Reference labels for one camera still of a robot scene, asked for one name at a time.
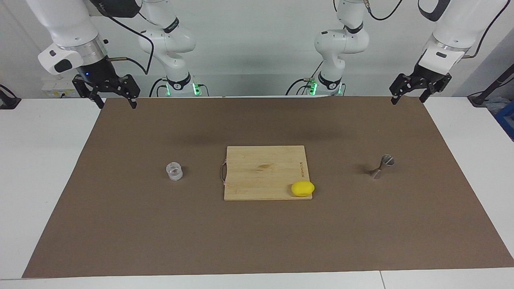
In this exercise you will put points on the white wall power strip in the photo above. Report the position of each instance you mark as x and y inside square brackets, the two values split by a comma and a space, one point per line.
[56, 93]

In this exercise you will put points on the black clamp mount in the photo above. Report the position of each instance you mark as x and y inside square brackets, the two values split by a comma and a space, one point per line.
[8, 102]

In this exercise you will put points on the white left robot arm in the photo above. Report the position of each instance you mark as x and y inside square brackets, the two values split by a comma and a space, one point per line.
[457, 24]

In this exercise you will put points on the brown table mat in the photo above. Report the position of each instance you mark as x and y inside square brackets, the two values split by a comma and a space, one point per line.
[120, 220]

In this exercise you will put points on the black stand leg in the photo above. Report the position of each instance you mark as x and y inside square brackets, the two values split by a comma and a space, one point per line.
[492, 86]

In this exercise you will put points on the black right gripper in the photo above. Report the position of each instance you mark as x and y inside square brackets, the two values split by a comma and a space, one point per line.
[96, 70]

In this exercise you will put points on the clear glass cup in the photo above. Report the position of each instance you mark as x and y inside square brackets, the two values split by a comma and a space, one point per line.
[174, 171]

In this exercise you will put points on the steel double jigger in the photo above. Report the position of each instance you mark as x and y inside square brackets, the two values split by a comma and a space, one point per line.
[387, 160]

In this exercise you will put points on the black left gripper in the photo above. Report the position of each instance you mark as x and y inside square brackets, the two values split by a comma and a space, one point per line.
[429, 76]

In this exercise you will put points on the yellow lemon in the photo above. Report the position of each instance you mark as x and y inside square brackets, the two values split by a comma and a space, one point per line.
[302, 188]

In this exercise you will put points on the wooden cutting board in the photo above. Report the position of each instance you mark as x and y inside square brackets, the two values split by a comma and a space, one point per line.
[261, 176]

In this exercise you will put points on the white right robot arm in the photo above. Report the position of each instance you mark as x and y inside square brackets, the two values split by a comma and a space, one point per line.
[64, 20]

